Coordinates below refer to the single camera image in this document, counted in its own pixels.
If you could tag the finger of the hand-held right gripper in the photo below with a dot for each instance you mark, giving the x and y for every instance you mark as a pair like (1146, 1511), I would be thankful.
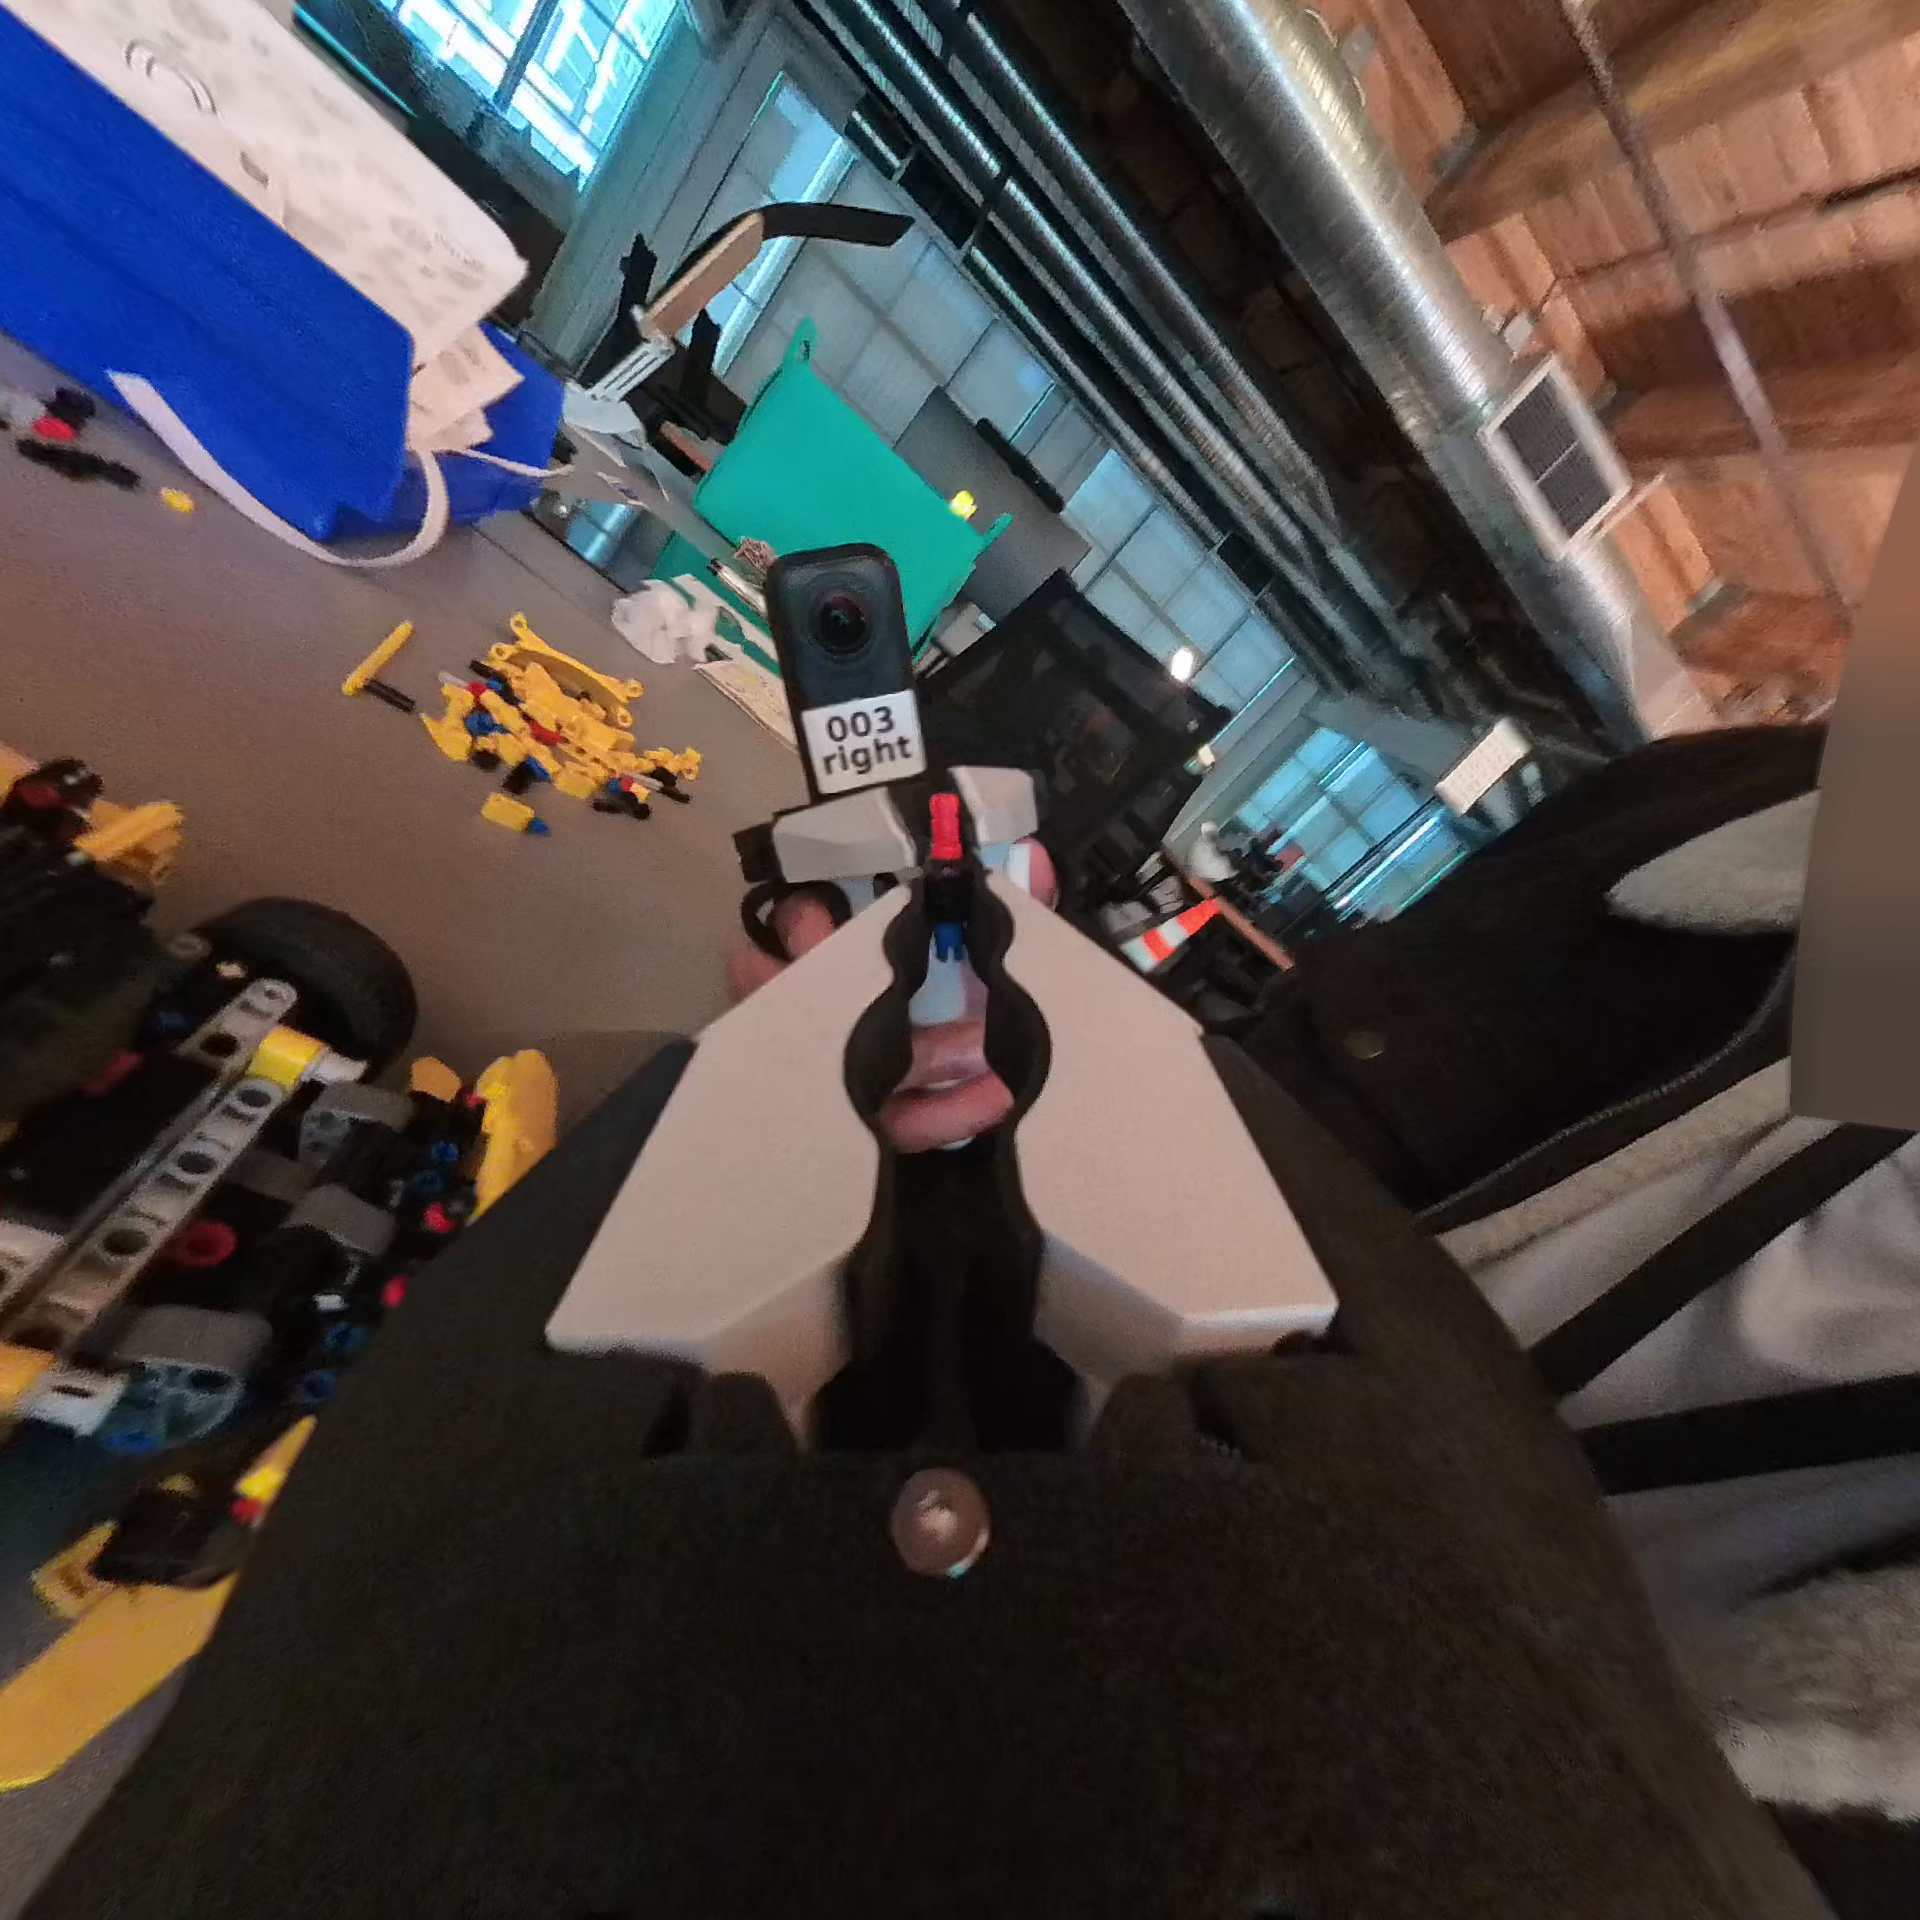
(999, 809)
(842, 841)

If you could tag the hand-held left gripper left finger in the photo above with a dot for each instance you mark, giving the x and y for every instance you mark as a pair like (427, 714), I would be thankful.
(720, 1186)

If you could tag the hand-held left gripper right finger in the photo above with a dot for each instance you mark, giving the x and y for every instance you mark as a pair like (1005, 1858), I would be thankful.
(1188, 1171)

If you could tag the red brick pin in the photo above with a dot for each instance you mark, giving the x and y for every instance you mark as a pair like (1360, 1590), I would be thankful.
(943, 825)

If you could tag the yellow toy brick car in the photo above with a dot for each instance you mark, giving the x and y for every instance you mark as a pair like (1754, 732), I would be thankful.
(511, 1120)

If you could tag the pile of small bricks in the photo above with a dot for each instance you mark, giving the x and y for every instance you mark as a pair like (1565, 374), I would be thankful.
(556, 719)

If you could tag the wooden black desk lamp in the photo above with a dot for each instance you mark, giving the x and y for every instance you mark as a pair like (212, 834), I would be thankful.
(698, 278)

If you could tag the person's right hand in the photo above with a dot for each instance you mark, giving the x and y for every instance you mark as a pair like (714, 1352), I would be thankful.
(947, 1104)

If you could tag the instruction booklet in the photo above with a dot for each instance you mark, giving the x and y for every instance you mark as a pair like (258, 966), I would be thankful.
(743, 699)

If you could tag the white crumpled plastic bag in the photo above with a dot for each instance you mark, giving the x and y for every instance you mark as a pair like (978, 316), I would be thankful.
(662, 622)

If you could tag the orange white traffic cone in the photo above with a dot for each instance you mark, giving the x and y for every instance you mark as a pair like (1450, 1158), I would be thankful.
(1171, 938)

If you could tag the black fleece-lined jacket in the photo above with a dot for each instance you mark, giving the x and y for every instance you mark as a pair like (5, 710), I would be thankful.
(1503, 962)

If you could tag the yellow axle brick, black pin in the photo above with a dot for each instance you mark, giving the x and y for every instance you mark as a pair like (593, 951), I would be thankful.
(375, 663)

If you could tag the white hanging sign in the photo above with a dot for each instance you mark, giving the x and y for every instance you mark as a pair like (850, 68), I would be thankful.
(1485, 768)

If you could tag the white shirt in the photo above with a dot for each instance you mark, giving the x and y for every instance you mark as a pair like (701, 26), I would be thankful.
(1727, 1319)

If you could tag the paned window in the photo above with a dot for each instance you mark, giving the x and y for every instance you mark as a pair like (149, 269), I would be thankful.
(527, 61)

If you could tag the white framed vent grille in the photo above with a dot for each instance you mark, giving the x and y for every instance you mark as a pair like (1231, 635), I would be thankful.
(1555, 452)

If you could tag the printed paper sheets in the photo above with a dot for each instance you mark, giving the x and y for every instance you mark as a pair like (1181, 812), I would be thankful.
(343, 166)

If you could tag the blue plastic storage bin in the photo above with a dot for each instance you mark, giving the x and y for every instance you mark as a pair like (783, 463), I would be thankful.
(149, 301)

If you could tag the scattered red black brick pieces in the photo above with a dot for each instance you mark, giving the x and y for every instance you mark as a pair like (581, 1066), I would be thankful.
(60, 427)

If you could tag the silver ventilation duct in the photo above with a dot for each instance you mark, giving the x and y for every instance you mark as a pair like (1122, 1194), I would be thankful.
(1349, 226)

